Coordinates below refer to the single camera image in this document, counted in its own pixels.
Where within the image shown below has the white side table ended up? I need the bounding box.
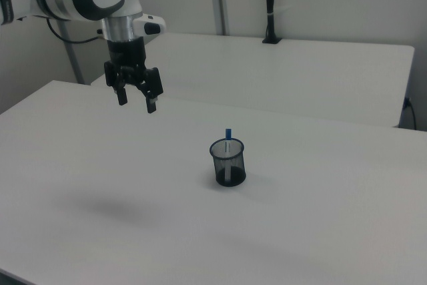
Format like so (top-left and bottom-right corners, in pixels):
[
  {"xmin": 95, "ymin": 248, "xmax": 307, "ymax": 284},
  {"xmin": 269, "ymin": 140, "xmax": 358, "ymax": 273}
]
[{"xmin": 90, "ymin": 32, "xmax": 416, "ymax": 129}]

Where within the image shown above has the black mesh pen cup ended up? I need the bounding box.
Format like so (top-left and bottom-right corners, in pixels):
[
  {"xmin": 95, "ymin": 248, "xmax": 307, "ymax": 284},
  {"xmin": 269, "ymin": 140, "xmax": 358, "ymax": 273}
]
[{"xmin": 209, "ymin": 137, "xmax": 248, "ymax": 188}]

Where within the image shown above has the black wall cable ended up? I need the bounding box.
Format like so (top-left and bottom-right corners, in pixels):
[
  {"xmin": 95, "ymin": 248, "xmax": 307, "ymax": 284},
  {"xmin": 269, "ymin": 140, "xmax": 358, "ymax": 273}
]
[{"xmin": 401, "ymin": 96, "xmax": 418, "ymax": 131}]

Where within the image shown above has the white marker with blue cap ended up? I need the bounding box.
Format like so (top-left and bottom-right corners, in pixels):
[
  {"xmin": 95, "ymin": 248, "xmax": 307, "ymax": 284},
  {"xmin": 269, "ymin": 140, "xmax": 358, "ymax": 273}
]
[{"xmin": 224, "ymin": 127, "xmax": 234, "ymax": 186}]

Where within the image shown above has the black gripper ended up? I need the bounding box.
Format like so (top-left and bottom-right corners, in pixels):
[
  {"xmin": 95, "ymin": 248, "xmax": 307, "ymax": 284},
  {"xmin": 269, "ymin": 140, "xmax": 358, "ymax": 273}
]
[{"xmin": 103, "ymin": 37, "xmax": 165, "ymax": 115}]

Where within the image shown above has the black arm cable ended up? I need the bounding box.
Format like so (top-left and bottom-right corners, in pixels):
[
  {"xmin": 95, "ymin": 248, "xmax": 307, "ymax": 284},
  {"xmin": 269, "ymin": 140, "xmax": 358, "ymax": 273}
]
[{"xmin": 45, "ymin": 17, "xmax": 108, "ymax": 45}]

